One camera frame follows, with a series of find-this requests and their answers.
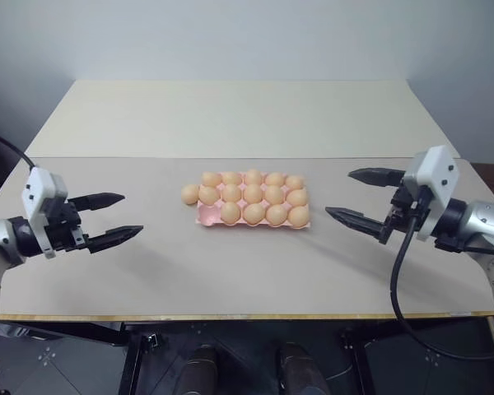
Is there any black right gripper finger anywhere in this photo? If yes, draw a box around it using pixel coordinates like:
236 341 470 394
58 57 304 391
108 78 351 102
347 166 405 190
324 206 391 245

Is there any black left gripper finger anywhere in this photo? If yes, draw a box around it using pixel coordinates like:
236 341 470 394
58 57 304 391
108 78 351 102
68 191 127 212
86 225 145 254

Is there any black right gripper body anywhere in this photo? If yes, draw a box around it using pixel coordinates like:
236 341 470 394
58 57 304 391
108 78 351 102
388 179 432 232

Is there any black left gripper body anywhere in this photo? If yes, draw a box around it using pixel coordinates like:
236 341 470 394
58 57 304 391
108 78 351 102
44 198 91 253

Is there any pink egg tray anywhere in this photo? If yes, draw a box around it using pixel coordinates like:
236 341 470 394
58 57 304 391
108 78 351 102
194 171 313 229

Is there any dark rounded shape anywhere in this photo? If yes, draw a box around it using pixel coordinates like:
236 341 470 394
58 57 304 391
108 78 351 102
276 342 331 395
176 344 228 395

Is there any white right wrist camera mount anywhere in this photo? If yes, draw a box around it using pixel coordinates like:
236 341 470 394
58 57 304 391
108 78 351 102
400 144 459 242

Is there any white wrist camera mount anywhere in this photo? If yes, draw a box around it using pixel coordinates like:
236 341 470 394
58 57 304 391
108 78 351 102
400 144 459 242
22 165 69 260

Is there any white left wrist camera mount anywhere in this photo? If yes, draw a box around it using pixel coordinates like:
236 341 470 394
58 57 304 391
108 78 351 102
22 165 69 260

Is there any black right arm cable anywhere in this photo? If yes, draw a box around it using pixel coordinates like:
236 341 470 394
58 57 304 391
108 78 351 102
388 214 494 366

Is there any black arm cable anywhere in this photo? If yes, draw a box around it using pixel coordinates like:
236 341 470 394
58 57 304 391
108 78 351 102
388 214 494 366
0 131 40 171

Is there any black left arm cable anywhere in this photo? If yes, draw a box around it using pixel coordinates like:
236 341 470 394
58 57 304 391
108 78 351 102
0 131 40 171

